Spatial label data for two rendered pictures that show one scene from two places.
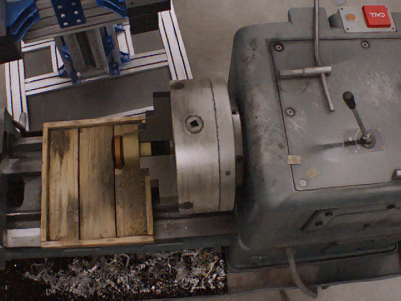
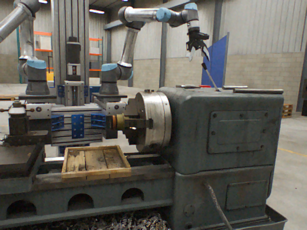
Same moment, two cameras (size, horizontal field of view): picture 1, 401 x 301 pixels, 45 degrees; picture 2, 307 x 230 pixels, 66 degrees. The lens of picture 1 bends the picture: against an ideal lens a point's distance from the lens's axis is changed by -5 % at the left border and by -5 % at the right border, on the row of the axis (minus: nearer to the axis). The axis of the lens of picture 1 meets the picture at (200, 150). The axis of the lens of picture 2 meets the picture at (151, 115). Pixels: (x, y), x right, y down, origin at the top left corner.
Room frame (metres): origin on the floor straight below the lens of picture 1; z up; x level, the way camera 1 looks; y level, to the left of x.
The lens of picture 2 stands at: (-0.74, 0.20, 1.34)
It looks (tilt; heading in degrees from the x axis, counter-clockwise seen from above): 10 degrees down; 350
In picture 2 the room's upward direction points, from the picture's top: 2 degrees clockwise
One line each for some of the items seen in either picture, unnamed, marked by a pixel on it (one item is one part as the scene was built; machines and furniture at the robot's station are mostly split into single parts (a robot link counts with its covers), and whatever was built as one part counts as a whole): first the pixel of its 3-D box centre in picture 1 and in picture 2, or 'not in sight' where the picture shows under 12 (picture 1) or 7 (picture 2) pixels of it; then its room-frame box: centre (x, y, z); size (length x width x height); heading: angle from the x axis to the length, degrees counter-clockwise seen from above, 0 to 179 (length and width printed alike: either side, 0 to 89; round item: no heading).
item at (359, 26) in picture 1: (364, 24); not in sight; (0.74, -0.38, 1.23); 0.13 x 0.08 x 0.05; 98
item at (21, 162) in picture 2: not in sight; (16, 152); (0.40, 0.64, 0.95); 0.43 x 0.17 x 0.05; 8
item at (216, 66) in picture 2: not in sight; (209, 80); (6.67, -2.95, 1.18); 4.12 x 0.80 x 2.35; 166
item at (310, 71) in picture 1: (304, 72); (185, 86); (0.57, -0.22, 1.27); 0.12 x 0.02 x 0.02; 100
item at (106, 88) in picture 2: not in sight; (109, 87); (1.11, 0.22, 1.21); 0.15 x 0.15 x 0.10
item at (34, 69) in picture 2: not in sight; (36, 69); (0.98, 0.70, 1.33); 0.13 x 0.12 x 0.14; 38
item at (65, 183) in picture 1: (96, 180); (95, 160); (0.43, 0.28, 0.89); 0.36 x 0.30 x 0.04; 8
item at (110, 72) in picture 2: not in sight; (110, 72); (1.12, 0.22, 1.33); 0.13 x 0.12 x 0.14; 131
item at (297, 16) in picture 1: (308, 24); not in sight; (0.72, -0.24, 1.24); 0.09 x 0.08 x 0.03; 98
